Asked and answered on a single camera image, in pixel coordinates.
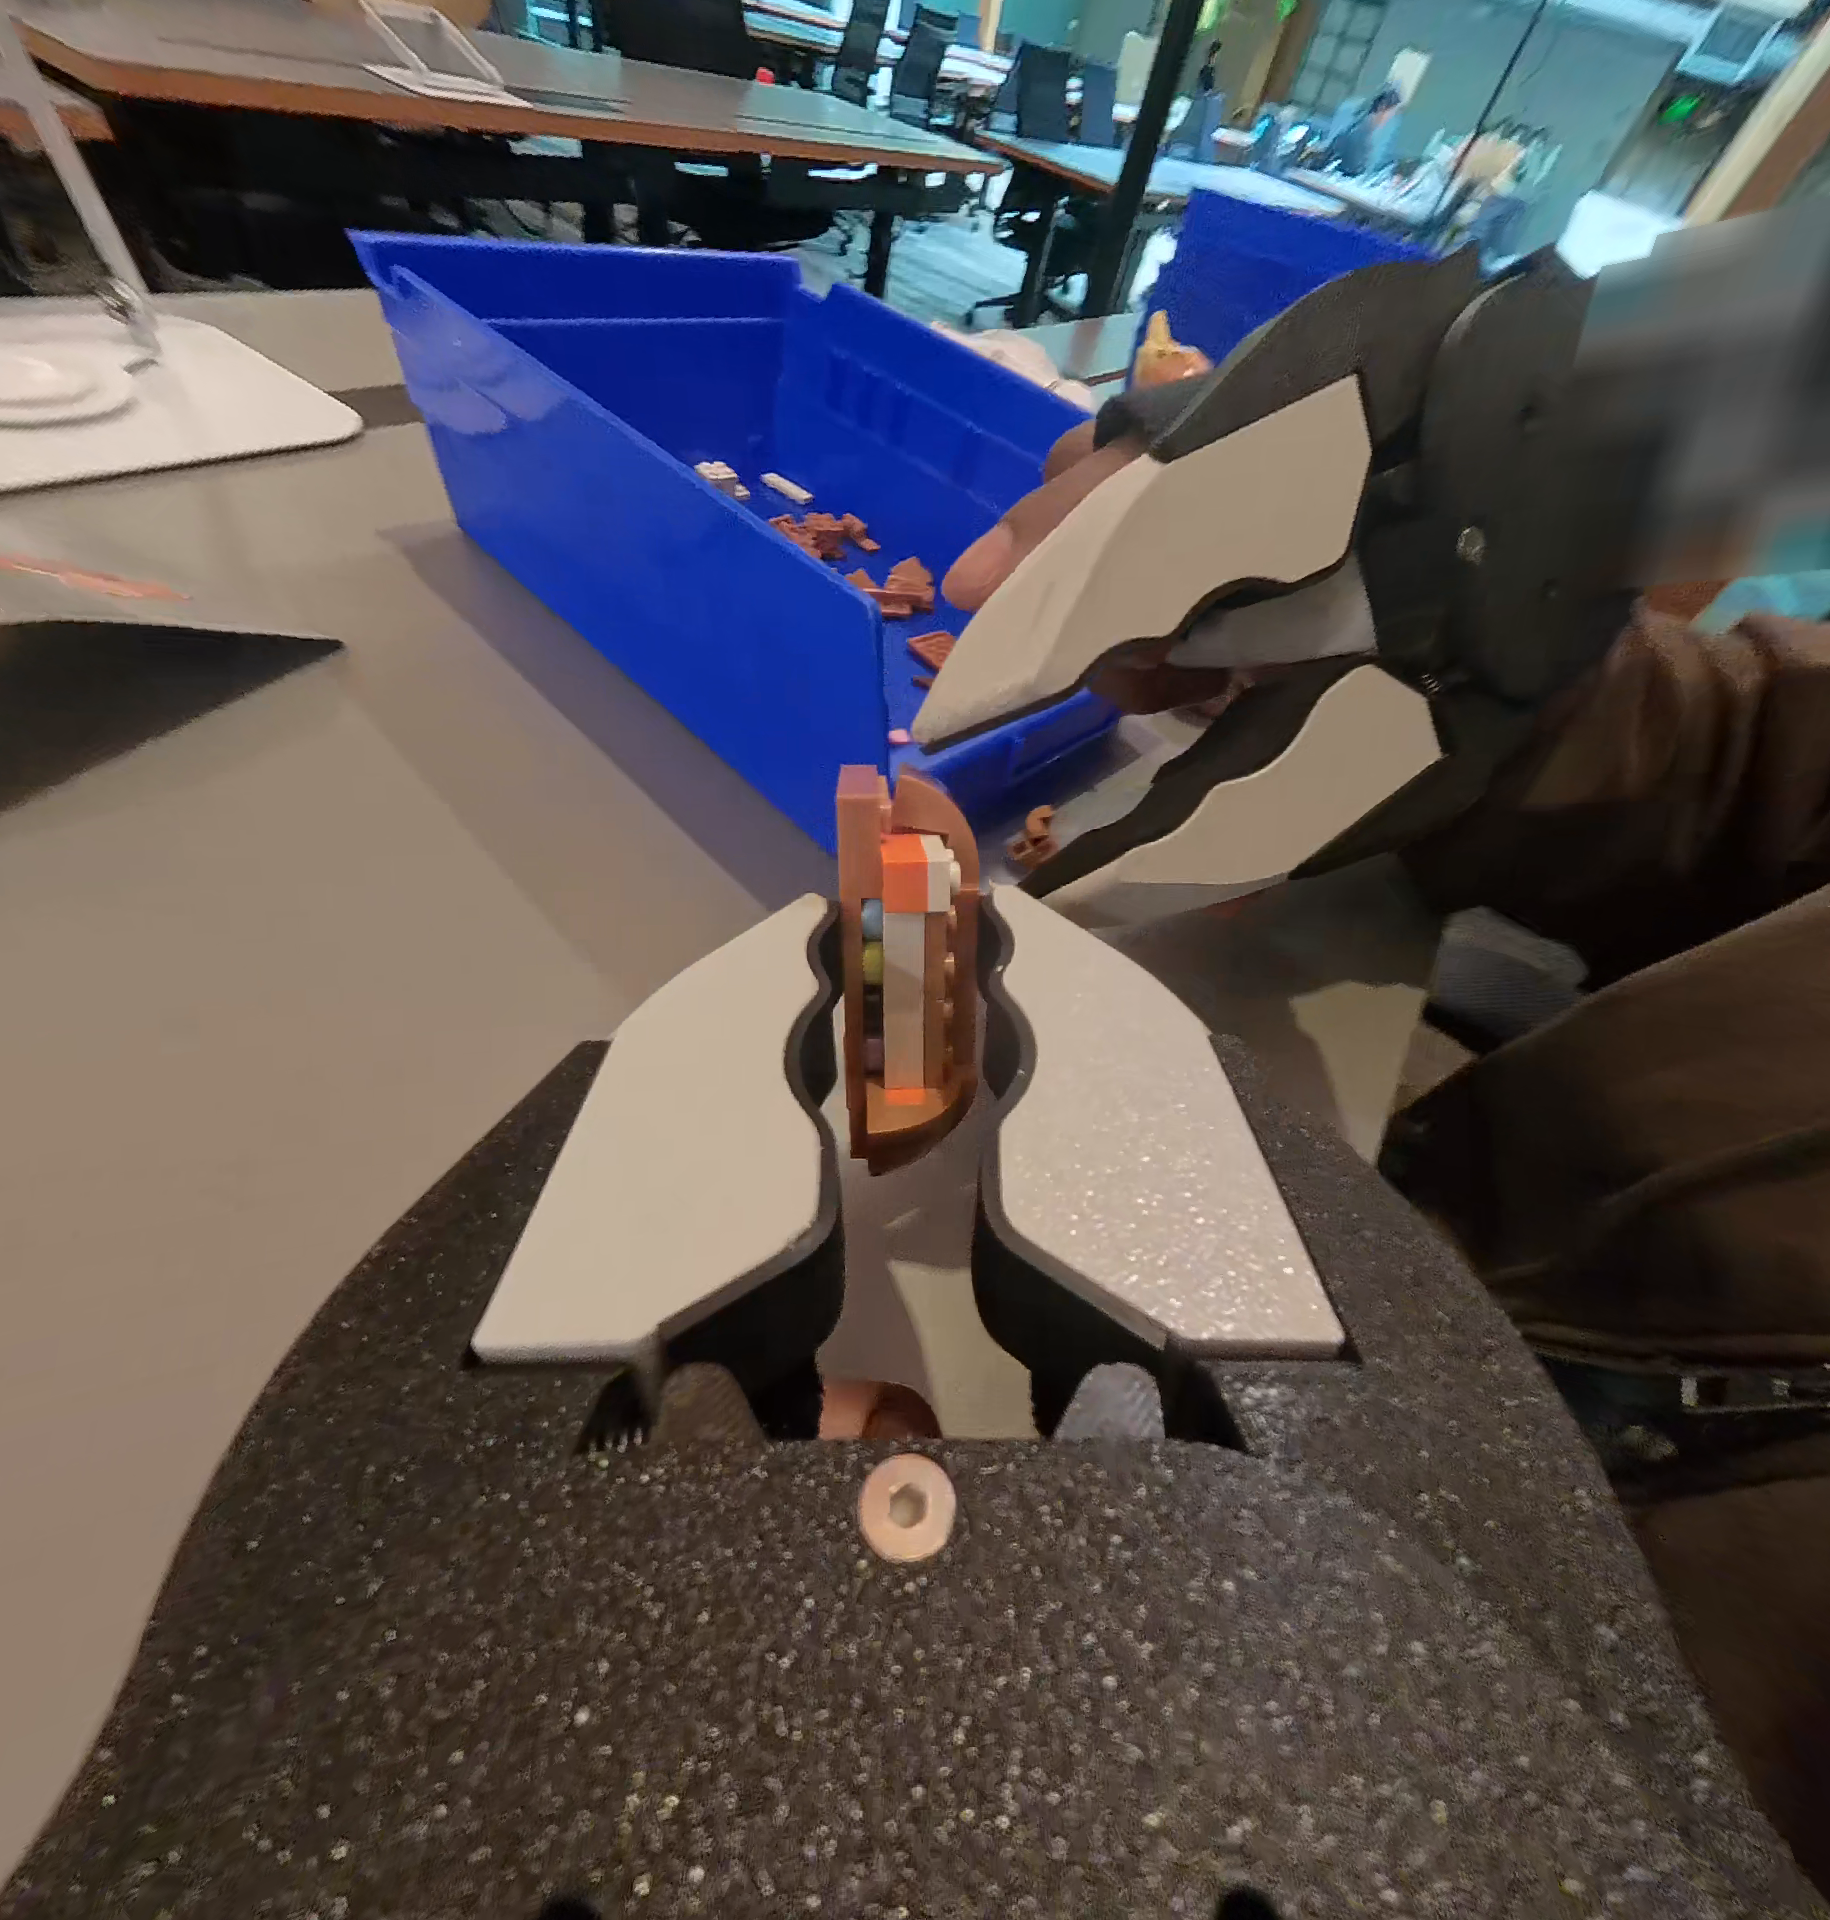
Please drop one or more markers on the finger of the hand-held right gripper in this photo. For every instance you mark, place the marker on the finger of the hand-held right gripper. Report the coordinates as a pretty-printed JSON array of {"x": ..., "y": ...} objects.
[
  {"x": 1155, "y": 585},
  {"x": 1305, "y": 781}
]

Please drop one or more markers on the grey desk wooden edge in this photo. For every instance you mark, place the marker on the grey desk wooden edge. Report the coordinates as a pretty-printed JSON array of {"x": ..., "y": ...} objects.
[{"x": 630, "y": 111}]

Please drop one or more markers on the white lamp stand base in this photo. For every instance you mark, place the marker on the white lamp stand base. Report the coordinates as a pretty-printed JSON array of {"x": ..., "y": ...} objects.
[{"x": 136, "y": 406}]

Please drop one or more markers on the brown lego assembly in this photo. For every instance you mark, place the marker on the brown lego assembly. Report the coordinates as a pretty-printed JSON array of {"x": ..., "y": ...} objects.
[{"x": 915, "y": 976}]

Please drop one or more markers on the person's right forearm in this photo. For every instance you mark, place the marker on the person's right forearm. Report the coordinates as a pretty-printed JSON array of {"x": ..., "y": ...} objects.
[{"x": 1651, "y": 781}]

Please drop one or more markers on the blue plastic bin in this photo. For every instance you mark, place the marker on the blue plastic bin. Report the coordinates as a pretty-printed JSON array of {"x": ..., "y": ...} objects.
[{"x": 630, "y": 601}]

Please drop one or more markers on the lego instruction booklet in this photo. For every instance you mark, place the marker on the lego instruction booklet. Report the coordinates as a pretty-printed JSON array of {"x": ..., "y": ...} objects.
[{"x": 106, "y": 691}]

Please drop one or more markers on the pile of brown lego pieces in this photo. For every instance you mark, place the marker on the pile of brown lego pieces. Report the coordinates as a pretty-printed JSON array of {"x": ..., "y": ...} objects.
[{"x": 840, "y": 540}]

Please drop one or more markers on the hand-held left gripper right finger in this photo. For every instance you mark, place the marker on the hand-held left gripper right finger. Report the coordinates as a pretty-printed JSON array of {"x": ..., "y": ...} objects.
[{"x": 1155, "y": 1171}]

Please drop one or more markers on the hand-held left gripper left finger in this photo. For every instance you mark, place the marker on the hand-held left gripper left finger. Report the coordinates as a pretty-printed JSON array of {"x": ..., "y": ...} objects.
[{"x": 676, "y": 1141}]

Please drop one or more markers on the tan lego figure part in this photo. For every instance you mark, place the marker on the tan lego figure part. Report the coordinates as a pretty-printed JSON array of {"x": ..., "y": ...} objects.
[{"x": 1171, "y": 356}]

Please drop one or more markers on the person's right hand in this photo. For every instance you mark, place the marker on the person's right hand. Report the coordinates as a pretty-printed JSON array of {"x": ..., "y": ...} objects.
[{"x": 1006, "y": 556}]

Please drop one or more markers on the black office chair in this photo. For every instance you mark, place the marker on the black office chair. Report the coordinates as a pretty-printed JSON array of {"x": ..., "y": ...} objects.
[{"x": 1043, "y": 150}]

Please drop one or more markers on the brown lego arch piece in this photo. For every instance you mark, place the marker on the brown lego arch piece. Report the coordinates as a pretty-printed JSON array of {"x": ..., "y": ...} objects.
[{"x": 1031, "y": 840}]

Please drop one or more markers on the person's brown jacket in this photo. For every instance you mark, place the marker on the person's brown jacket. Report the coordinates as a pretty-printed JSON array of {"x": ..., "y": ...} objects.
[{"x": 1681, "y": 1200}]

